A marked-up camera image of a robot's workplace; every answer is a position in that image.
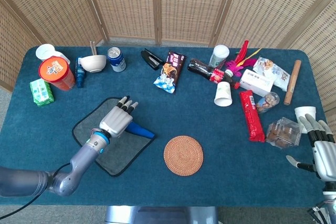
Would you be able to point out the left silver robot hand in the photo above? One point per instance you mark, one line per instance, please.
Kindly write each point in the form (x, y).
(116, 121)

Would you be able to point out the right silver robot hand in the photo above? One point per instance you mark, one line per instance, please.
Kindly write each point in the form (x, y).
(325, 158)

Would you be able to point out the grey blue cleaning cloth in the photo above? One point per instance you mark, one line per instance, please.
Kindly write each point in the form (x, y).
(118, 155)

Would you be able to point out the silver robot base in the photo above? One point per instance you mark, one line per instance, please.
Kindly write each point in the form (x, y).
(160, 216)

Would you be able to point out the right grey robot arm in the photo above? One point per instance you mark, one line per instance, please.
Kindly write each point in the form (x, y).
(330, 205)

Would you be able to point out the clear pastry bag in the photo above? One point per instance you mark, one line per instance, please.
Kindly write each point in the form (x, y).
(282, 132)

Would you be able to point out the white foam cup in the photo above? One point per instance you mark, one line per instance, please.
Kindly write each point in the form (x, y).
(304, 111)

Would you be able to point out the blue spray bottle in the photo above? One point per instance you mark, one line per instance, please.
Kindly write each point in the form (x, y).
(80, 74)

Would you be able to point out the blue and white drink can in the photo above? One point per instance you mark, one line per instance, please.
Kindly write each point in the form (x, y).
(116, 61)

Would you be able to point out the white ceramic bowl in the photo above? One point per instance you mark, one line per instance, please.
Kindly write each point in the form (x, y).
(93, 62)

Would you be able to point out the black stapler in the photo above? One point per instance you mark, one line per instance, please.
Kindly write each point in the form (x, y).
(151, 58)

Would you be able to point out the dark chocolate snack bag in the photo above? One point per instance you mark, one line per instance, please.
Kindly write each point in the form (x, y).
(170, 72)

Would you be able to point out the round woven rattan coaster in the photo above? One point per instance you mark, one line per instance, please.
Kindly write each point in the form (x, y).
(183, 155)

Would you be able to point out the wooden chopstick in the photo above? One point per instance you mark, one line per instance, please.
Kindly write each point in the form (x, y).
(94, 48)

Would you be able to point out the green tissue pack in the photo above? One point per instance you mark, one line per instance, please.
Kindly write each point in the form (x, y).
(41, 93)

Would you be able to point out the clear small snack cup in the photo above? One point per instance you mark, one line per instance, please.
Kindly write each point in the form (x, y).
(267, 102)

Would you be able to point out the orange instant noodle tub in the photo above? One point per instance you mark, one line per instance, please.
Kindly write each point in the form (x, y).
(55, 69)

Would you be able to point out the wooden rolling pin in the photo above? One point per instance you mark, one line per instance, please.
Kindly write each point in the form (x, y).
(292, 82)

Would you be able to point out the red biscuit packet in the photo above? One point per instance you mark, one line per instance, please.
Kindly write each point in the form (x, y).
(252, 116)

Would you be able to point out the white cup top left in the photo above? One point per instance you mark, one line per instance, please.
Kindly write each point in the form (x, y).
(46, 51)

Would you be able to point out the cola bottle with red label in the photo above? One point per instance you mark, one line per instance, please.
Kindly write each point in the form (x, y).
(202, 68)

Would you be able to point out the white snack packet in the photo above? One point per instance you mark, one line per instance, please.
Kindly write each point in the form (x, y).
(273, 70)

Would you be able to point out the white carton box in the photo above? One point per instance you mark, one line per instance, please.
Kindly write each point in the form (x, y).
(256, 82)

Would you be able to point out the white paper cup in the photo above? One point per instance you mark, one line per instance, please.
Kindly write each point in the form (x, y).
(223, 94)

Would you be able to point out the blue table cloth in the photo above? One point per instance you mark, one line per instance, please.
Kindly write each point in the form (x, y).
(210, 190)

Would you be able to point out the bamboo folding screen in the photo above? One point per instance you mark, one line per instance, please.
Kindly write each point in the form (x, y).
(131, 3)

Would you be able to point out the green and white lidded cup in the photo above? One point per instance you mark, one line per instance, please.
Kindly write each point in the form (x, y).
(218, 54)

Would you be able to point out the pink red feather shuttlecock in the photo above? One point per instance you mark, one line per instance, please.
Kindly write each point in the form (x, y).
(236, 65)

